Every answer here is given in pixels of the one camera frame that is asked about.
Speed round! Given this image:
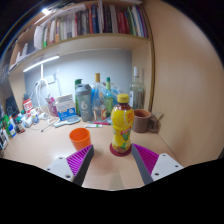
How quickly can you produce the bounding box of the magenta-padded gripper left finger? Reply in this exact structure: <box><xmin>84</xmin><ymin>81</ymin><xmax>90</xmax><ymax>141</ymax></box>
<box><xmin>44</xmin><ymin>143</ymin><xmax>95</xmax><ymax>187</ymax></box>

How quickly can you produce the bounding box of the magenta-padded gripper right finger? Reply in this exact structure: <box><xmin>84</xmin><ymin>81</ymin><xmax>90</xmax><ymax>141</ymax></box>
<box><xmin>130</xmin><ymin>143</ymin><xmax>185</xmax><ymax>186</ymax></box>

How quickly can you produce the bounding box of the yellow-label drink bottle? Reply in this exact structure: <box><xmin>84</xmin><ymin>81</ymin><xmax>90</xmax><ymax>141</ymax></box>
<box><xmin>110</xmin><ymin>93</ymin><xmax>135</xmax><ymax>155</ymax></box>

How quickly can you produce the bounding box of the orange plastic cup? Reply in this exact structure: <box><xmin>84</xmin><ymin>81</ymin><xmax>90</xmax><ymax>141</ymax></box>
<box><xmin>69</xmin><ymin>127</ymin><xmax>92</xmax><ymax>152</ymax></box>

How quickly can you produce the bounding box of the light blue hairbrush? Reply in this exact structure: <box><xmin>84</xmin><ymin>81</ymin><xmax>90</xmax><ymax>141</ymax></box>
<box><xmin>53</xmin><ymin>115</ymin><xmax>82</xmax><ymax>129</ymax></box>

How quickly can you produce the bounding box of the brown ceramic mug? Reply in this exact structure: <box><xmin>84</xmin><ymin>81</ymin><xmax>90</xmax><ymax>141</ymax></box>
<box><xmin>132</xmin><ymin>108</ymin><xmax>161</xmax><ymax>134</ymax></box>

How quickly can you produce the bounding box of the white marker pen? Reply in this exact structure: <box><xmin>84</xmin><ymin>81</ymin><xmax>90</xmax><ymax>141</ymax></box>
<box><xmin>83</xmin><ymin>123</ymin><xmax>104</xmax><ymax>129</ymax></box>

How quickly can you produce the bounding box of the blue and white box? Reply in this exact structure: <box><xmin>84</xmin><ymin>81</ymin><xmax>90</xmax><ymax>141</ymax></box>
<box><xmin>54</xmin><ymin>93</ymin><xmax>78</xmax><ymax>122</ymax></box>

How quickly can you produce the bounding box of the white bottle blue label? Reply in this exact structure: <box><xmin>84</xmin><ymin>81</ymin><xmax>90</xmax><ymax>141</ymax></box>
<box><xmin>7</xmin><ymin>123</ymin><xmax>18</xmax><ymax>138</ymax></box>

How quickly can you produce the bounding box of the pink pouch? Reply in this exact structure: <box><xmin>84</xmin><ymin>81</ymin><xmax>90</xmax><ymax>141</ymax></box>
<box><xmin>45</xmin><ymin>96</ymin><xmax>59</xmax><ymax>118</ymax></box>

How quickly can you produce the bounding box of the red and white canister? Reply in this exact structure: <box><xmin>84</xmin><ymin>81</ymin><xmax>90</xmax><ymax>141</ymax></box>
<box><xmin>22</xmin><ymin>98</ymin><xmax>34</xmax><ymax>116</ymax></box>

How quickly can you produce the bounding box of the blue bottle gold cap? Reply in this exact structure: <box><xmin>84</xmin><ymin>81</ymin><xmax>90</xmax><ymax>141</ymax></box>
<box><xmin>91</xmin><ymin>72</ymin><xmax>104</xmax><ymax>123</ymax></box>

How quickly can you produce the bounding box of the large clear glass bottle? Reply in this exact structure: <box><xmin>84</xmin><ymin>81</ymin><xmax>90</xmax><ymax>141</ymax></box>
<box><xmin>129</xmin><ymin>66</ymin><xmax>146</xmax><ymax>111</ymax></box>

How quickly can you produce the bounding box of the clear bottle green cap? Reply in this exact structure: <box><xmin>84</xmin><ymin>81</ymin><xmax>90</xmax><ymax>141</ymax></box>
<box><xmin>103</xmin><ymin>76</ymin><xmax>115</xmax><ymax>118</ymax></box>

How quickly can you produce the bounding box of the tall green bottle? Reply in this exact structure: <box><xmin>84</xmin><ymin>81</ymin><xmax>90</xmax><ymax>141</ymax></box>
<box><xmin>74</xmin><ymin>78</ymin><xmax>84</xmax><ymax>116</ymax></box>

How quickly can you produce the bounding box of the white power strip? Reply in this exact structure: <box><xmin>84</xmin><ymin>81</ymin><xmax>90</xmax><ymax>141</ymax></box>
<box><xmin>42</xmin><ymin>73</ymin><xmax>58</xmax><ymax>84</ymax></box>

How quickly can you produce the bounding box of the white shelf light bar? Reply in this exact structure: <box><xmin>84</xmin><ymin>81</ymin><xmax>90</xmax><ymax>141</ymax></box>
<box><xmin>22</xmin><ymin>55</ymin><xmax>61</xmax><ymax>73</ymax></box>

